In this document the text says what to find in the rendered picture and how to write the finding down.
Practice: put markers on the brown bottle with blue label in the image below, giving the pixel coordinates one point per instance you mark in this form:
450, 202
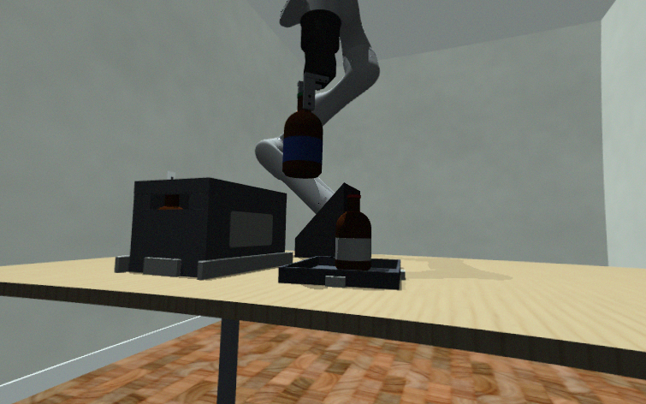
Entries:
302, 144

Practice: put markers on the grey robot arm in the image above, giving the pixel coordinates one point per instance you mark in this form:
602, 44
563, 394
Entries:
361, 72

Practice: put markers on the grey bottle crate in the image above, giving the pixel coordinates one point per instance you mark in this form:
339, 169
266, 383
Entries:
223, 219

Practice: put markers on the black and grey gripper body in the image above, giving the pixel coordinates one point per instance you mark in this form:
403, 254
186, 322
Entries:
320, 22

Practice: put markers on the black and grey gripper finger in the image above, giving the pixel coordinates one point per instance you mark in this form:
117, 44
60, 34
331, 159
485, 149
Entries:
309, 89
301, 84

